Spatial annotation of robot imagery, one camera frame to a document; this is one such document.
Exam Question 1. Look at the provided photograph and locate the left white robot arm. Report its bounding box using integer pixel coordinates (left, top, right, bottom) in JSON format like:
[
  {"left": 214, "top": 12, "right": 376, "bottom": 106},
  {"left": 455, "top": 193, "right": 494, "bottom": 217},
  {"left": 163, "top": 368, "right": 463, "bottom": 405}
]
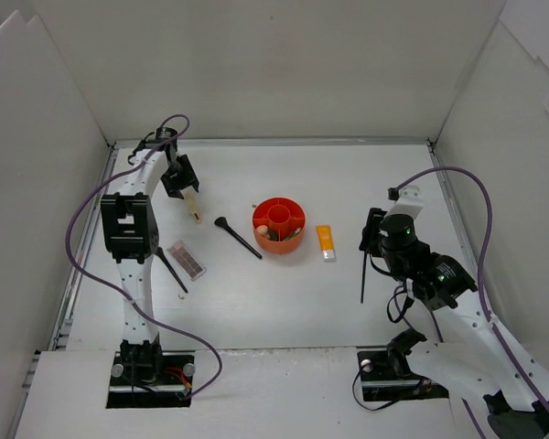
[{"left": 101, "top": 126, "right": 201, "bottom": 384}]

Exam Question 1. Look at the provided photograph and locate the beige makeup sponge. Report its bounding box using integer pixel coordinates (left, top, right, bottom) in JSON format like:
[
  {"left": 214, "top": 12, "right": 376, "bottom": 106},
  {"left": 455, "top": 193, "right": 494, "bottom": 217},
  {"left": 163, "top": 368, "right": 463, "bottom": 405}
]
[{"left": 255, "top": 225, "right": 269, "bottom": 236}]

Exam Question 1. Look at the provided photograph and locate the beige concealer tube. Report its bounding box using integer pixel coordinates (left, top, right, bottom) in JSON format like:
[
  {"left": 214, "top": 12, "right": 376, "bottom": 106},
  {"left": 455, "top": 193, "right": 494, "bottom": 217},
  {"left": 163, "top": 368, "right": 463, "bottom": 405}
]
[{"left": 184, "top": 192, "right": 202, "bottom": 224}]

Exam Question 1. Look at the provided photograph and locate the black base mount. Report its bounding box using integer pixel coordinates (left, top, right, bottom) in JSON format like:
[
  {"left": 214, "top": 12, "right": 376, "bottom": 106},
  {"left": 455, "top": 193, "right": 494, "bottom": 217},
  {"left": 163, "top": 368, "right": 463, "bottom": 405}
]
[
  {"left": 105, "top": 351, "right": 196, "bottom": 410},
  {"left": 351, "top": 329, "right": 449, "bottom": 412}
]

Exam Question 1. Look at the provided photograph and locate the orange round organizer container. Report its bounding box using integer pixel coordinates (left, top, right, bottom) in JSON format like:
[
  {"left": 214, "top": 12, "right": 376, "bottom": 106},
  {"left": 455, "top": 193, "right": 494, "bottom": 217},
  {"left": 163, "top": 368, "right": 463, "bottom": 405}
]
[{"left": 252, "top": 197, "right": 307, "bottom": 255}]

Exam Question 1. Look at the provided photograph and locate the large black makeup brush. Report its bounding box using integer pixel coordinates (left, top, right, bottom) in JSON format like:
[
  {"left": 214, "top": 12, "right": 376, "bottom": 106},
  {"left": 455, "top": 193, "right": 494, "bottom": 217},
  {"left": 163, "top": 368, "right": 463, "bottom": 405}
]
[{"left": 214, "top": 216, "right": 263, "bottom": 260}]

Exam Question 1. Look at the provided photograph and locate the orange sunscreen tube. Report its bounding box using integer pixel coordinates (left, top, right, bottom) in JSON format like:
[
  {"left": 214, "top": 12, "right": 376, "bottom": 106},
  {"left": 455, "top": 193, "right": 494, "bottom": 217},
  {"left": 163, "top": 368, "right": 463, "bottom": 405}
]
[{"left": 315, "top": 225, "right": 336, "bottom": 262}]

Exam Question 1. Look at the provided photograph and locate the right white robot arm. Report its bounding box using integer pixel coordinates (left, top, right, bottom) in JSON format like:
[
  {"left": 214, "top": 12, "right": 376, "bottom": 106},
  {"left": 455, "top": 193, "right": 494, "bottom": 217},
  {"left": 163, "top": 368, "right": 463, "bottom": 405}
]
[{"left": 359, "top": 208, "right": 549, "bottom": 438}]

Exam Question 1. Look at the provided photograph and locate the dark green round compact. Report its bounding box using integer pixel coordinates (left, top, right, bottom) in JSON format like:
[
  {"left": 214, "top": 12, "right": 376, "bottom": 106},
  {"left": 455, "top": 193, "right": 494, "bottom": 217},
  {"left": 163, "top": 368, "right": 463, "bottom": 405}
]
[{"left": 267, "top": 230, "right": 279, "bottom": 241}]

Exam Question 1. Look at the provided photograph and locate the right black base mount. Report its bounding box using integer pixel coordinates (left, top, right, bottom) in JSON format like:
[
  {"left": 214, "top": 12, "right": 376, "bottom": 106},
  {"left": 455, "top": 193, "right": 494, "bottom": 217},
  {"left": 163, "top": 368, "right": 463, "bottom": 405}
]
[{"left": 351, "top": 329, "right": 449, "bottom": 412}]

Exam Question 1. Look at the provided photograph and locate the small black makeup brush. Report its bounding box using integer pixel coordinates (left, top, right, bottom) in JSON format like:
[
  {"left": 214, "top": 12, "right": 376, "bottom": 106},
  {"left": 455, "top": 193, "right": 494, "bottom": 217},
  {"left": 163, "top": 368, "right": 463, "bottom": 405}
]
[{"left": 156, "top": 247, "right": 188, "bottom": 294}]

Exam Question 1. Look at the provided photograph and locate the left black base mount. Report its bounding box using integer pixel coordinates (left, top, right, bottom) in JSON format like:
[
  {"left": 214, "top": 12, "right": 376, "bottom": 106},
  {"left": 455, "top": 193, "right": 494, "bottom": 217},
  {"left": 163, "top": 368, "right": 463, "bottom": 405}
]
[{"left": 105, "top": 351, "right": 196, "bottom": 410}]

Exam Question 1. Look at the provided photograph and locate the brown eyeshadow palette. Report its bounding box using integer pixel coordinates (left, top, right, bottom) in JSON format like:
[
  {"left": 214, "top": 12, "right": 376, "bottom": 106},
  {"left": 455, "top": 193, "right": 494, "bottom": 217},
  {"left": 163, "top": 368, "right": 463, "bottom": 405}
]
[{"left": 167, "top": 241, "right": 207, "bottom": 281}]

